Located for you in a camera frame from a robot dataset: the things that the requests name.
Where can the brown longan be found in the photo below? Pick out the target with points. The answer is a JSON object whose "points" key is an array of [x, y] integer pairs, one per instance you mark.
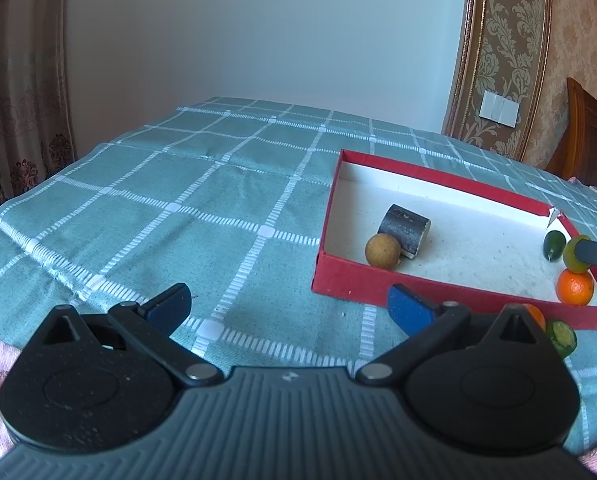
{"points": [[382, 251]]}

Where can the large orange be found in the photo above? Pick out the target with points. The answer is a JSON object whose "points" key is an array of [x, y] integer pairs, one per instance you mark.
{"points": [[537, 316]]}

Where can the red cardboard box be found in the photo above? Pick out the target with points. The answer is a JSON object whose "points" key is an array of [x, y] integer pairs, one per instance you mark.
{"points": [[358, 287]]}

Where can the small orange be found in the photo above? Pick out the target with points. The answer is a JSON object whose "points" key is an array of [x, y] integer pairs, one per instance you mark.
{"points": [[574, 287]]}

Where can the wooden headboard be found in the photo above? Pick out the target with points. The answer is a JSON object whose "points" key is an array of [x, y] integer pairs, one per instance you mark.
{"points": [[588, 145]]}

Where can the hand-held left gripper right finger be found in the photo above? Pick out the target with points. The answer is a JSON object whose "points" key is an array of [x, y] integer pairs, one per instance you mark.
{"points": [[409, 311]]}

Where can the green tomato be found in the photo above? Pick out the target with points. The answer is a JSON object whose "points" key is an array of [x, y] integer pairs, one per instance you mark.
{"points": [[572, 255]]}

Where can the gilded patterned wall panel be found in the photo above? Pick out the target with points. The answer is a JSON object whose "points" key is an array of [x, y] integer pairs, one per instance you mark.
{"points": [[508, 35]]}

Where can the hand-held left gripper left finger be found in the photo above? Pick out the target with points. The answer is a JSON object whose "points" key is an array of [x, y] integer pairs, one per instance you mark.
{"points": [[171, 306]]}

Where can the white light switch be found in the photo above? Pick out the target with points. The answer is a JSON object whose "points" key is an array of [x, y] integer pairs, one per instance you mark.
{"points": [[498, 107]]}

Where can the green cucumber end piece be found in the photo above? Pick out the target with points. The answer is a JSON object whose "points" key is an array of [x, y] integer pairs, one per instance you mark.
{"points": [[553, 244]]}

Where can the green checkered bed sheet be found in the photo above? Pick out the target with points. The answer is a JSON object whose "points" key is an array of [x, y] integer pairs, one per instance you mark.
{"points": [[178, 185]]}

